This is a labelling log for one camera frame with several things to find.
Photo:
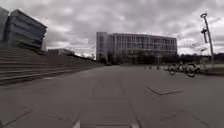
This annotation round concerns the dark glass building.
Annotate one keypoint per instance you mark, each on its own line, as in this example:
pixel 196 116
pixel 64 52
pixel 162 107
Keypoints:
pixel 23 30

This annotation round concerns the tall lamp pole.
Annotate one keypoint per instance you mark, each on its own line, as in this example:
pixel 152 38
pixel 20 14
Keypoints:
pixel 208 36

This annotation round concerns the wide grey stone steps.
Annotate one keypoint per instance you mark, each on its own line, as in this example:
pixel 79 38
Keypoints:
pixel 23 65

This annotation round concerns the parked bicycle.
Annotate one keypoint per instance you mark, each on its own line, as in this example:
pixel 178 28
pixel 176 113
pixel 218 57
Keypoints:
pixel 191 69
pixel 173 68

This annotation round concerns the low flat-roofed building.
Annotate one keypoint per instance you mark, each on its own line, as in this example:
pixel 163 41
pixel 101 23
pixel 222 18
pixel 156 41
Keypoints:
pixel 61 51

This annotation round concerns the low dark wall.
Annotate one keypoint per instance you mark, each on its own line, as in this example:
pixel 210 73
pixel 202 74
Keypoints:
pixel 213 70

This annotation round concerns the grey paved plaza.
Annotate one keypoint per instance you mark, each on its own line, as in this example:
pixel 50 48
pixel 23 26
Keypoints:
pixel 110 90

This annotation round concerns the pale glass-fronted building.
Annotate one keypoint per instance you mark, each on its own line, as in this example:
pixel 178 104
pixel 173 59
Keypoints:
pixel 136 46

